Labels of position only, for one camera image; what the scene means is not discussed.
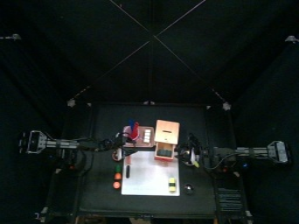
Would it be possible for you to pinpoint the red wooden drawer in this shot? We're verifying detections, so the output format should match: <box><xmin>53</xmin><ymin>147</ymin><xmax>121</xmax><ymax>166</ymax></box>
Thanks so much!
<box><xmin>153</xmin><ymin>142</ymin><xmax>176</xmax><ymax>162</ymax></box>

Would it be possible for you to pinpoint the white ice cube tray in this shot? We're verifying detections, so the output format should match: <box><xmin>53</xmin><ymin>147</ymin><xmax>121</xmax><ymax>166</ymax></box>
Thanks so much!
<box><xmin>143</xmin><ymin>129</ymin><xmax>153</xmax><ymax>144</ymax></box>

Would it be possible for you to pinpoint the pink plastic tray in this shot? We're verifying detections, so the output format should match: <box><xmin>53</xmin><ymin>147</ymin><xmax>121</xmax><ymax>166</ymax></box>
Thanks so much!
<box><xmin>121</xmin><ymin>125</ymin><xmax>156</xmax><ymax>149</ymax></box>

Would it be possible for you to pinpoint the red rimmed round lid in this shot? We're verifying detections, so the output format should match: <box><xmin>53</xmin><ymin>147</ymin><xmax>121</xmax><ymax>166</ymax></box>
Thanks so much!
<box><xmin>110</xmin><ymin>148</ymin><xmax>124</xmax><ymax>162</ymax></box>

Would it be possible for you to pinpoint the blue toy utensil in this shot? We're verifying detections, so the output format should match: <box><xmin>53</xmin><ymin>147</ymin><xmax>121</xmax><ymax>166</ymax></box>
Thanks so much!
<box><xmin>126</xmin><ymin>118</ymin><xmax>136</xmax><ymax>133</ymax></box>

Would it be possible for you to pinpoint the yellow black sponge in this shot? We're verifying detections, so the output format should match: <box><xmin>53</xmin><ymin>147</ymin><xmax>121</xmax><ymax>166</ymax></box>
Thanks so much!
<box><xmin>167</xmin><ymin>176</ymin><xmax>177</xmax><ymax>193</ymax></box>

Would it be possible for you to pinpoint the white cutting board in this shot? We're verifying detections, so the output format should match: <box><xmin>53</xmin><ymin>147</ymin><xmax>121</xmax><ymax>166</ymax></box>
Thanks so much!
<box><xmin>120</xmin><ymin>150</ymin><xmax>181</xmax><ymax>197</ymax></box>

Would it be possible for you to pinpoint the small dark round bowl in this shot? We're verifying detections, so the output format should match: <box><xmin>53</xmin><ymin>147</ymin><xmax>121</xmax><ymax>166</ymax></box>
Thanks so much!
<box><xmin>181</xmin><ymin>183</ymin><xmax>195</xmax><ymax>195</ymax></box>

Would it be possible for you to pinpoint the white printed label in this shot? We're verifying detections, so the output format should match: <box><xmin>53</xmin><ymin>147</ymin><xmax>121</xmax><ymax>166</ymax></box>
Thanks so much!
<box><xmin>217</xmin><ymin>187</ymin><xmax>245</xmax><ymax>213</ymax></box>

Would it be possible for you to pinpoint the toy knife black handle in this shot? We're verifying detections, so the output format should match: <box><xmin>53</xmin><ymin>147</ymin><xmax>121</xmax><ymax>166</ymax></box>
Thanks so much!
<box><xmin>124</xmin><ymin>155</ymin><xmax>132</xmax><ymax>179</ymax></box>

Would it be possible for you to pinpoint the metal table corner bracket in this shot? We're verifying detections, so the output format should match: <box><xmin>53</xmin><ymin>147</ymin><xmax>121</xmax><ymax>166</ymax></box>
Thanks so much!
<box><xmin>241</xmin><ymin>209</ymin><xmax>255</xmax><ymax>224</ymax></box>
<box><xmin>33</xmin><ymin>206</ymin><xmax>50</xmax><ymax>223</ymax></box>

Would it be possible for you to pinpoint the thin diagonal cord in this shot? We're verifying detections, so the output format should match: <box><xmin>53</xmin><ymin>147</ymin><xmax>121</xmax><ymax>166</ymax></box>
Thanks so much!
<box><xmin>106</xmin><ymin>0</ymin><xmax>227</xmax><ymax>103</ymax></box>
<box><xmin>70</xmin><ymin>0</ymin><xmax>207</xmax><ymax>100</ymax></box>

